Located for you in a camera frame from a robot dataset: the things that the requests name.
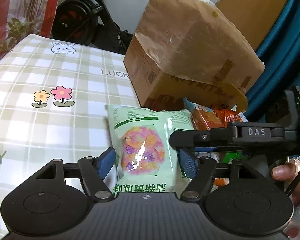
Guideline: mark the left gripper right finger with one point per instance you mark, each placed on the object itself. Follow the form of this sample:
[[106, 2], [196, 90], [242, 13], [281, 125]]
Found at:
[[200, 171]]

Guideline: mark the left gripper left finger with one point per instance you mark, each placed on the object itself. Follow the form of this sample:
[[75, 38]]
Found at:
[[93, 171]]

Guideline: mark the green vegetable chips bag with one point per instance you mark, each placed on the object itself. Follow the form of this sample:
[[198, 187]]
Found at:
[[145, 162]]

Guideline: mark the orange brown snack packet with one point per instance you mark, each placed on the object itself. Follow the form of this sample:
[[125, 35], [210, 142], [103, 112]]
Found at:
[[203, 118]]

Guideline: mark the teal blue curtain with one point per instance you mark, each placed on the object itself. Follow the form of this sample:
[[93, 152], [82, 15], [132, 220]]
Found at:
[[280, 52]]

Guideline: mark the checkered bed sheet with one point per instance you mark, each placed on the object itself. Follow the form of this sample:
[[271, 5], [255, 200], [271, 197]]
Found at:
[[53, 112]]

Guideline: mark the wooden wardrobe panel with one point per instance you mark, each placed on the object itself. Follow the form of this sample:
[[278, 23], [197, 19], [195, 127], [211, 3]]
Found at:
[[253, 18]]

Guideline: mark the brown cardboard box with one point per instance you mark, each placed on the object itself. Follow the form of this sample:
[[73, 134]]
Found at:
[[189, 49]]

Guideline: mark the black exercise bike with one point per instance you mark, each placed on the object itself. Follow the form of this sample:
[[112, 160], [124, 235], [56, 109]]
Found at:
[[89, 22]]

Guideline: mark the red plant print curtain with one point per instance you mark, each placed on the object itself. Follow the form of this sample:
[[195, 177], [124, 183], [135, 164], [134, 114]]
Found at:
[[20, 18]]

